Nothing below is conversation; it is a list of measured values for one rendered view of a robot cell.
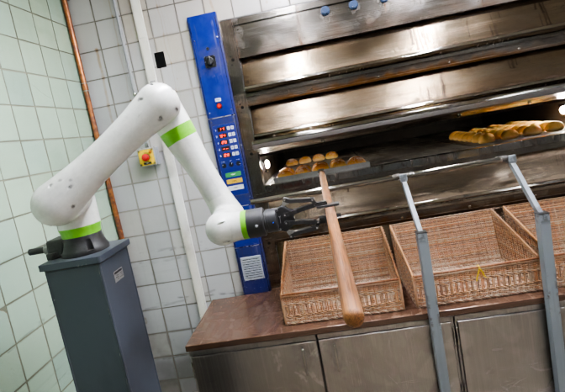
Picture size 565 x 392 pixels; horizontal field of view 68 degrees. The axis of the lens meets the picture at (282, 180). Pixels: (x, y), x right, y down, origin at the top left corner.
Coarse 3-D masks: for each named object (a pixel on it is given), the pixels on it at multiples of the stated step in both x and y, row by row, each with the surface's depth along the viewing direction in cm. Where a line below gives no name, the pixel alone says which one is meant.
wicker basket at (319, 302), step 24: (312, 240) 235; (360, 240) 231; (384, 240) 217; (288, 264) 232; (312, 264) 233; (360, 264) 229; (384, 264) 227; (288, 288) 218; (312, 288) 230; (336, 288) 189; (360, 288) 188; (384, 288) 187; (288, 312) 193; (312, 312) 192; (336, 312) 196; (384, 312) 188
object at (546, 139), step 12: (564, 132) 221; (504, 144) 222; (516, 144) 222; (528, 144) 221; (540, 144) 221; (432, 156) 226; (444, 156) 226; (456, 156) 225; (468, 156) 225; (360, 168) 232; (372, 168) 230; (384, 168) 229; (396, 168) 229; (300, 180) 234; (312, 180) 233
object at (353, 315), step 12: (324, 180) 190; (324, 192) 160; (336, 228) 104; (336, 240) 94; (336, 252) 85; (336, 264) 79; (348, 264) 78; (336, 276) 75; (348, 276) 72; (348, 288) 67; (348, 300) 62; (348, 312) 59; (360, 312) 59; (348, 324) 59; (360, 324) 59
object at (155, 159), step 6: (138, 150) 232; (144, 150) 231; (150, 150) 231; (156, 150) 235; (138, 156) 232; (150, 156) 231; (156, 156) 233; (144, 162) 232; (150, 162) 232; (156, 162) 232
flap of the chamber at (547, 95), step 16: (528, 96) 204; (544, 96) 205; (560, 96) 213; (432, 112) 209; (448, 112) 208; (464, 112) 213; (480, 112) 222; (352, 128) 213; (368, 128) 212; (384, 128) 221; (272, 144) 217; (288, 144) 220; (304, 144) 229
